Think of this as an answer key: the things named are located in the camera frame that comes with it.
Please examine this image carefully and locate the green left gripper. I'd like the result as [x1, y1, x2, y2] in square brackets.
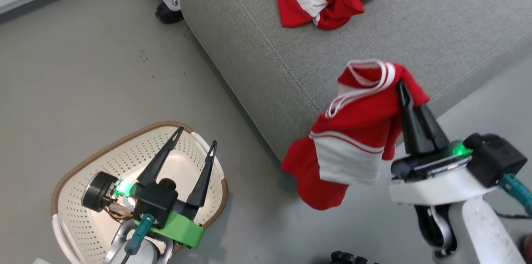
[81, 126, 218, 249]

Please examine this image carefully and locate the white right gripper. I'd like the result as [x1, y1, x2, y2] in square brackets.
[388, 81, 499, 206]

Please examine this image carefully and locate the red garment white trimmed panel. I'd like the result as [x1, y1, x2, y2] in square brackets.
[281, 59, 431, 211]

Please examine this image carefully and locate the grey fabric sofa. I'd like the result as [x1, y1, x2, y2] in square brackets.
[178, 0, 532, 163]

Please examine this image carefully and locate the white perforated laundry basket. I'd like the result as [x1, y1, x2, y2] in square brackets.
[51, 121, 229, 264]

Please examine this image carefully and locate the black caster wheel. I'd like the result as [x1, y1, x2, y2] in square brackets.
[155, 2, 184, 25]

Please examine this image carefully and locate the teal left camera cable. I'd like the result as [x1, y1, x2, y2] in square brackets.
[120, 213, 155, 264]

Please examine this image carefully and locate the teal camera cable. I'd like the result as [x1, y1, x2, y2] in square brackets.
[500, 173, 532, 217]
[120, 213, 155, 264]

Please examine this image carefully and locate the teal right camera cable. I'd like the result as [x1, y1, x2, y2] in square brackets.
[500, 173, 532, 217]

